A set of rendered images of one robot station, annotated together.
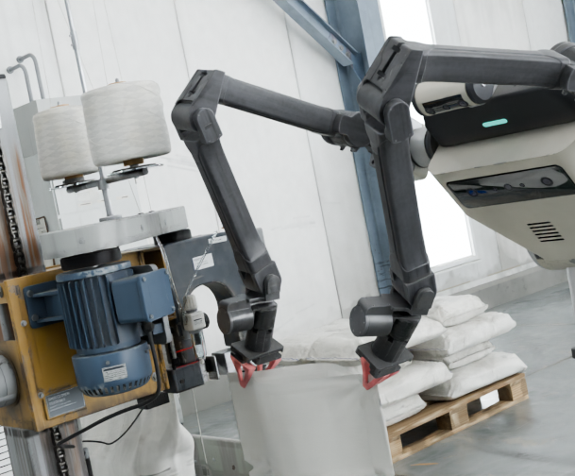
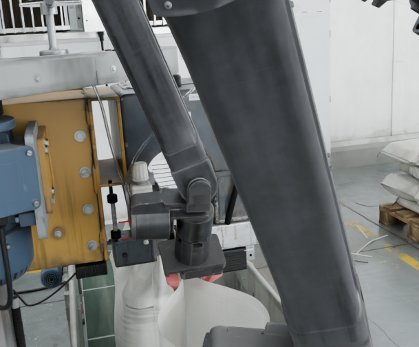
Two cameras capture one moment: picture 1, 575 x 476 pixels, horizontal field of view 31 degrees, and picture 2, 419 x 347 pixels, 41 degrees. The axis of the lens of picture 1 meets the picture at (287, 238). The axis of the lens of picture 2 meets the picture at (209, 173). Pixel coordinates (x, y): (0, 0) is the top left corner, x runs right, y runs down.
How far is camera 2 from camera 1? 149 cm
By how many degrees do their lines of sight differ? 28
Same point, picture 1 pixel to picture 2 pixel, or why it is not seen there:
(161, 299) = (9, 192)
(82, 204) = not seen: hidden behind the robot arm
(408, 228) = (297, 253)
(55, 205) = not seen: hidden behind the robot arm
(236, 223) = (147, 97)
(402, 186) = (267, 154)
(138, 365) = not seen: outside the picture
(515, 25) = not seen: outside the picture
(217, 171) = (113, 12)
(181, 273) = (144, 131)
